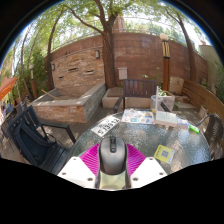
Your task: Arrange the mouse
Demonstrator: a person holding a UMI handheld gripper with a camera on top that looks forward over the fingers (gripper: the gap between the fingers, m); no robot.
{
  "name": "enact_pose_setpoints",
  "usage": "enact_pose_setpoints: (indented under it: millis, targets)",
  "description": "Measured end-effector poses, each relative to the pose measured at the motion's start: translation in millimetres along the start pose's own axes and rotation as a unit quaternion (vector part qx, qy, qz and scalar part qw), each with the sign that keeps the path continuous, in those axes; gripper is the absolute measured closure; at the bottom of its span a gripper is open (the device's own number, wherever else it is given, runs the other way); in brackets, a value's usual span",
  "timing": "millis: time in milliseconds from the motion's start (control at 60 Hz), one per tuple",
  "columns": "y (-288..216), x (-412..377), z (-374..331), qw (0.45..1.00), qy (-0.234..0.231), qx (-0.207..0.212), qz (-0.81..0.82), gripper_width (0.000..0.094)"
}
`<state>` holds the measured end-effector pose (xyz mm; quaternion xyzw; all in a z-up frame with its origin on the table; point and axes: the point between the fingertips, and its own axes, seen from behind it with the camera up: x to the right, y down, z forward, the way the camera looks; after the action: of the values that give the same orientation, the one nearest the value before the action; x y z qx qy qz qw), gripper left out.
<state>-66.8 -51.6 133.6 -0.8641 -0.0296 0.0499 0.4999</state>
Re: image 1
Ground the dark wicker chair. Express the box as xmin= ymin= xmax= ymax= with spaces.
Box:
xmin=195 ymin=113 xmax=224 ymax=160

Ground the dark wooden chair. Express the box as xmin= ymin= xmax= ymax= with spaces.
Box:
xmin=113 ymin=78 xmax=171 ymax=114

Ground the wooden lamp post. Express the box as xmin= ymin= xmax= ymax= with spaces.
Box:
xmin=159 ymin=33 xmax=172 ymax=92

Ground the thin tree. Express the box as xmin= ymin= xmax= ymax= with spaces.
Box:
xmin=166 ymin=4 xmax=198 ymax=83

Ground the black-and-white printed plate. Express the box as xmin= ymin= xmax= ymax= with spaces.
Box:
xmin=90 ymin=115 xmax=122 ymax=138

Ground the orange umbrella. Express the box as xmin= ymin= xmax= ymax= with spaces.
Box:
xmin=0 ymin=77 xmax=18 ymax=101

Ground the green marker pen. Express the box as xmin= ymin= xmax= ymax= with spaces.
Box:
xmin=189 ymin=124 xmax=201 ymax=135

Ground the tan stone block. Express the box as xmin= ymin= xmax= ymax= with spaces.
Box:
xmin=169 ymin=76 xmax=185 ymax=96

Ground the yellow printed card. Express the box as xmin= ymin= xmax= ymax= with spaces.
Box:
xmin=153 ymin=144 xmax=176 ymax=164

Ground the curved wooden bench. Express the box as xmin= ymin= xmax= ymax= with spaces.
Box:
xmin=181 ymin=79 xmax=224 ymax=124

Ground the grey wall box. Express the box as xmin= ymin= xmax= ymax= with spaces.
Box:
xmin=117 ymin=67 xmax=128 ymax=81

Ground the dark backpack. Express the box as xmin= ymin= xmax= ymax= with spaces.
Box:
xmin=14 ymin=120 xmax=58 ymax=164

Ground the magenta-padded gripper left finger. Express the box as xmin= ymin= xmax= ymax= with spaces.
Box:
xmin=57 ymin=142 xmax=101 ymax=190

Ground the large tree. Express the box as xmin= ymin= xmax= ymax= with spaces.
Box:
xmin=63 ymin=0 xmax=124 ymax=89

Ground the black slatted chair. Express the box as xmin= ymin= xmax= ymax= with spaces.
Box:
xmin=7 ymin=104 xmax=78 ymax=168

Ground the stone planter box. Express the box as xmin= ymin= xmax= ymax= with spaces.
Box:
xmin=30 ymin=81 xmax=108 ymax=125

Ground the grey computer mouse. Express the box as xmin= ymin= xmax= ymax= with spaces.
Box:
xmin=98 ymin=135 xmax=128 ymax=176

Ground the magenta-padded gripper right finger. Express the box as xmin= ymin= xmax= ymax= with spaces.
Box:
xmin=125 ymin=142 xmax=168 ymax=190

